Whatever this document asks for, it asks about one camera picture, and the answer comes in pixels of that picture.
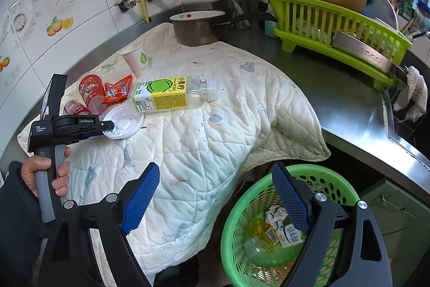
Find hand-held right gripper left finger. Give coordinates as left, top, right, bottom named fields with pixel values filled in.
left=40, top=162, right=161, bottom=287

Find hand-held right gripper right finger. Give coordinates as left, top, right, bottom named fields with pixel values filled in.
left=271, top=162, right=393, bottom=287

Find clear plastic cup lid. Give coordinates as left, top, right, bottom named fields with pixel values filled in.
left=102, top=104, right=144, bottom=140

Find red plastic cup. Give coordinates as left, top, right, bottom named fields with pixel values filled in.
left=78, top=71, right=109, bottom=115

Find red snack packet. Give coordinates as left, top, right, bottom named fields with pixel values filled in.
left=101, top=73, right=134, bottom=105

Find green plastic basket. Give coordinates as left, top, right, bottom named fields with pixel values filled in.
left=220, top=163, right=361, bottom=287

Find clear bottle yellow green label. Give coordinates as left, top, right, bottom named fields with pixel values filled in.
left=130, top=75, right=217, bottom=114

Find white paper cup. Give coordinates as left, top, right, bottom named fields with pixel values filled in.
left=120, top=41, right=152, bottom=77

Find person's left forearm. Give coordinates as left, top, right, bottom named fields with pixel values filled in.
left=0, top=161, right=51, bottom=287

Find trash in basket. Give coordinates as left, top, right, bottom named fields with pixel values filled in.
left=247, top=218, right=281, bottom=254

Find person's left hand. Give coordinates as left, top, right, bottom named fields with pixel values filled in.
left=20, top=146, right=72, bottom=197

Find crumpled white paper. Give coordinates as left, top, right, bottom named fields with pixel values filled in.
left=265, top=205, right=289, bottom=230

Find white milk carton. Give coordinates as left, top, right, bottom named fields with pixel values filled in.
left=276, top=223, right=306, bottom=249

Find clear plastic container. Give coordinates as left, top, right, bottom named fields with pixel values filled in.
left=242, top=236, right=289, bottom=271

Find white quilted blanket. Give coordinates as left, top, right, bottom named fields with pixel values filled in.
left=17, top=22, right=331, bottom=277

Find green cabinet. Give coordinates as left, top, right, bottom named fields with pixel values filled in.
left=359, top=177, right=430, bottom=257

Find white rag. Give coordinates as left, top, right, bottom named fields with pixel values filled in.
left=393, top=66, right=428, bottom=121

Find cleaver blade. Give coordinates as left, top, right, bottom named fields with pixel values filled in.
left=331, top=31, right=409, bottom=79

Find teal plastic bottle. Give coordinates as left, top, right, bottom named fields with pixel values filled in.
left=264, top=8, right=278, bottom=38

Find green dish rack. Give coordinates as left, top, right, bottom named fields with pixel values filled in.
left=261, top=0, right=413, bottom=92

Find glass jar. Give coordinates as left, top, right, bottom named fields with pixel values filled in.
left=224, top=0, right=259, bottom=30

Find white plate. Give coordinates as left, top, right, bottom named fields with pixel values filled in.
left=364, top=0, right=402, bottom=30

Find metal pot with black handle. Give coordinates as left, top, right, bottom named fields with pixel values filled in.
left=169, top=10, right=278, bottom=47

